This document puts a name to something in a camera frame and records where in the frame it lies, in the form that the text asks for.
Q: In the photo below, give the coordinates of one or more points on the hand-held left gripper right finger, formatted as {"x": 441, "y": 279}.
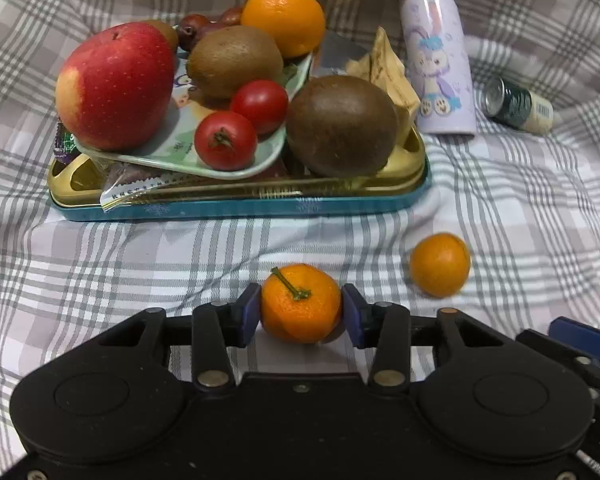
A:
{"x": 352, "y": 317}

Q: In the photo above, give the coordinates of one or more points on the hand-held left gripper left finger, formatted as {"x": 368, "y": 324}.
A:
{"x": 248, "y": 315}

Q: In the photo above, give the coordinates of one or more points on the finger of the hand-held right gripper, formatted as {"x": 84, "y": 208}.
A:
{"x": 580, "y": 332}

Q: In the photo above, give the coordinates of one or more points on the mandarin with green stem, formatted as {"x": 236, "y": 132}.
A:
{"x": 300, "y": 302}

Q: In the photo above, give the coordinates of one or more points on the small smooth orange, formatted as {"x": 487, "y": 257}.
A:
{"x": 440, "y": 264}

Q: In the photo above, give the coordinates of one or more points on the teal metal tin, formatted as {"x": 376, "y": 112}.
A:
{"x": 230, "y": 208}

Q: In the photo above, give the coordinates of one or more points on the grey plaid blanket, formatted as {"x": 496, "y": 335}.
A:
{"x": 505, "y": 200}

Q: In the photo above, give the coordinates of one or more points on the clear snack packet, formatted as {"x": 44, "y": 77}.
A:
{"x": 135, "y": 185}

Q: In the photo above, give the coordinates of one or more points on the printed white plate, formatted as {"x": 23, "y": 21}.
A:
{"x": 180, "y": 155}

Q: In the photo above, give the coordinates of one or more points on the small red tomato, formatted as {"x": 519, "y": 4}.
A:
{"x": 259, "y": 106}
{"x": 225, "y": 140}

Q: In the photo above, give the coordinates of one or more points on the dark brown round fruit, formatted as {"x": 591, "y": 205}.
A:
{"x": 341, "y": 126}

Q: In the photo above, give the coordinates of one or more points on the green and white can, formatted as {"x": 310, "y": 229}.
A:
{"x": 517, "y": 105}

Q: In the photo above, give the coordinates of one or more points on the tan paper packet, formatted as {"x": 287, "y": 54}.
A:
{"x": 387, "y": 72}

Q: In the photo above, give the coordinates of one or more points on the purple candy wrapper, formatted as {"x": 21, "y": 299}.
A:
{"x": 62, "y": 142}

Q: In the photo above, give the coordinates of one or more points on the green-brown kiwi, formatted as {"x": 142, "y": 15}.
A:
{"x": 235, "y": 60}

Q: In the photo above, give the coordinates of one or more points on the silver foil packet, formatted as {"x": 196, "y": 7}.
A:
{"x": 337, "y": 52}

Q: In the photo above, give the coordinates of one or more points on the red apple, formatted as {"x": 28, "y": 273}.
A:
{"x": 115, "y": 85}

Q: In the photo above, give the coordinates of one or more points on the purple cartoon bottle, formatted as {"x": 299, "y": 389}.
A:
{"x": 437, "y": 60}

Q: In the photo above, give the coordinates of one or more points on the red jujube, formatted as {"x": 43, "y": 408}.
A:
{"x": 192, "y": 27}
{"x": 230, "y": 15}

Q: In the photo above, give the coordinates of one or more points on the large orange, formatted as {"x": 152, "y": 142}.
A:
{"x": 284, "y": 17}

